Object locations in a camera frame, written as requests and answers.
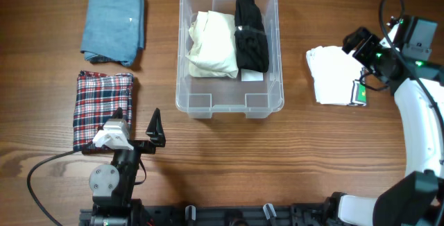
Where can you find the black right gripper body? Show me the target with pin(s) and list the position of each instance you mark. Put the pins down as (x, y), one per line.
(370, 55)

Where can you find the folded blue denim cloth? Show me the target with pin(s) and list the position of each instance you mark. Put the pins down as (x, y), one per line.
(114, 31)

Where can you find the black cloth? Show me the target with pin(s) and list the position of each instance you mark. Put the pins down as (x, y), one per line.
(250, 37)

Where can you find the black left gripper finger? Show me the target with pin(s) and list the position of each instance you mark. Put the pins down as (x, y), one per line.
(117, 114)
(155, 130)

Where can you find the cream cloth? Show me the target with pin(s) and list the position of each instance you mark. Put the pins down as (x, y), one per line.
(213, 53)

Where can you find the white paper label in bin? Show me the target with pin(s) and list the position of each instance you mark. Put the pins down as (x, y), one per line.
(251, 76)

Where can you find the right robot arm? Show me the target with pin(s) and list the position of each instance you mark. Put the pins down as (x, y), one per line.
(401, 63)

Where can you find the white printed shirt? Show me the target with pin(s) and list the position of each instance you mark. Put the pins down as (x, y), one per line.
(336, 76)

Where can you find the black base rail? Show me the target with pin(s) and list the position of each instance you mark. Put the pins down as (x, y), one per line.
(267, 215)

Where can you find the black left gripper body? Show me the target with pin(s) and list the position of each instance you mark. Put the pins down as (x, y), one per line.
(144, 146)

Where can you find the clear plastic storage bin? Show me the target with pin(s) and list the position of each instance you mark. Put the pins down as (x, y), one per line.
(203, 97)

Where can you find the red plaid cloth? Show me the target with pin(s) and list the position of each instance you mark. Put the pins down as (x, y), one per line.
(98, 96)

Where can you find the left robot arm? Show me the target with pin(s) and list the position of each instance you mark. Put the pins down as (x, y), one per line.
(112, 184)

